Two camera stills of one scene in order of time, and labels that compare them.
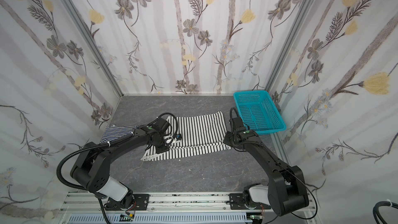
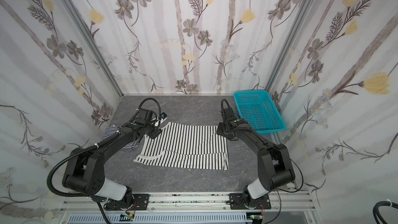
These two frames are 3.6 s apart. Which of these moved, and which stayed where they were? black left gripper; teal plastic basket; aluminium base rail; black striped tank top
Moved: black left gripper; black striped tank top
Stayed: aluminium base rail; teal plastic basket
